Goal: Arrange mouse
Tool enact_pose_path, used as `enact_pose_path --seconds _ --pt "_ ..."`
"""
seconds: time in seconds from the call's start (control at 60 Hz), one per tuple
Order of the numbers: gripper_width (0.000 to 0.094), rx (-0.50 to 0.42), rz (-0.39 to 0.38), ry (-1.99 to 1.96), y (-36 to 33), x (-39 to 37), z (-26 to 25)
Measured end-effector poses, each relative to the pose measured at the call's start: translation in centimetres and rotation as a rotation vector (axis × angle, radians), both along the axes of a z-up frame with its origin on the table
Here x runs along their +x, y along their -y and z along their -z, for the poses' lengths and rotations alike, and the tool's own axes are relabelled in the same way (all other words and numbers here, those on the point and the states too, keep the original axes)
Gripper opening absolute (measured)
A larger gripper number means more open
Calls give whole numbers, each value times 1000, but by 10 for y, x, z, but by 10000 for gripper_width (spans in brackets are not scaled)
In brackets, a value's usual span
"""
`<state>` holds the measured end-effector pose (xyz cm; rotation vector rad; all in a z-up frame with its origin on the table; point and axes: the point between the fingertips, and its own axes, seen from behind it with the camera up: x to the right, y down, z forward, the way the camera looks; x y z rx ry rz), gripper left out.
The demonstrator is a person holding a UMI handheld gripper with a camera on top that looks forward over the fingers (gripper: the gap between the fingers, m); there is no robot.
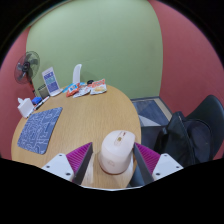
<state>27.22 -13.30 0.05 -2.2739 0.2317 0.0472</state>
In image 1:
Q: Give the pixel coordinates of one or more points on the light blue packet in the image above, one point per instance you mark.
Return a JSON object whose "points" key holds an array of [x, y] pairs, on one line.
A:
{"points": [[66, 88]]}

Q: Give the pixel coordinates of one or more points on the blue-grey patterned mouse pad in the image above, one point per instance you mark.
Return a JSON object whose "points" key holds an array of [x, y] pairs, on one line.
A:
{"points": [[39, 130]]}

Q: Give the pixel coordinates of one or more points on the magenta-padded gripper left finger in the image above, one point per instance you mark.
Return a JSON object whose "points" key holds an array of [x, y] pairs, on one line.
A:
{"points": [[60, 164]]}

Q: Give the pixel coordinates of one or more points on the grey-blue floor mat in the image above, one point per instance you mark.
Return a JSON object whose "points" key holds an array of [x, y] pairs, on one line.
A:
{"points": [[151, 111]]}

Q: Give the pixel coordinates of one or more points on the small black object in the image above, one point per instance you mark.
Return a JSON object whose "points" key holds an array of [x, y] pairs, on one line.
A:
{"points": [[90, 81]]}

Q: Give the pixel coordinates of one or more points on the white sign stand blue panels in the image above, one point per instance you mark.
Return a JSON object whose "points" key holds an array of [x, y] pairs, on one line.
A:
{"points": [[51, 81]]}

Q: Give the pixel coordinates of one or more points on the black-capped white marker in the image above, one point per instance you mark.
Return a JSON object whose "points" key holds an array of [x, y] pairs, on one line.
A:
{"points": [[39, 106]]}

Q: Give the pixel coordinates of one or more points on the blue whiteboard eraser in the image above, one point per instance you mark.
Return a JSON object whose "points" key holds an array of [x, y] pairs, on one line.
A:
{"points": [[36, 100]]}

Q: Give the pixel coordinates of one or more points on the red-capped white marker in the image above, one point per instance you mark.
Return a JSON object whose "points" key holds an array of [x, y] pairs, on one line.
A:
{"points": [[45, 99]]}

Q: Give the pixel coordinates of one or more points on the orange and white snack packet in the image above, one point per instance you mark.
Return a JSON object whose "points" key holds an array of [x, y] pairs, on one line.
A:
{"points": [[98, 87]]}

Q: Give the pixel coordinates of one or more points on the white tissue box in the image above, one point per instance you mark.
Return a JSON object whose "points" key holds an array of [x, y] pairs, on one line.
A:
{"points": [[25, 108]]}

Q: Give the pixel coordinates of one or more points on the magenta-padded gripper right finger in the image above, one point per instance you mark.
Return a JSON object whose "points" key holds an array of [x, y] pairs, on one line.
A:
{"points": [[165, 165]]}

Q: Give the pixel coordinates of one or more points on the black standing fan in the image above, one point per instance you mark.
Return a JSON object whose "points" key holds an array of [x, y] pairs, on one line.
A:
{"points": [[26, 66]]}

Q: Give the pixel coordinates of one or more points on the pale pink computer mouse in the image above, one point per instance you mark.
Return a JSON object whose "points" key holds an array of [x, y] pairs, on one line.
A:
{"points": [[115, 150]]}

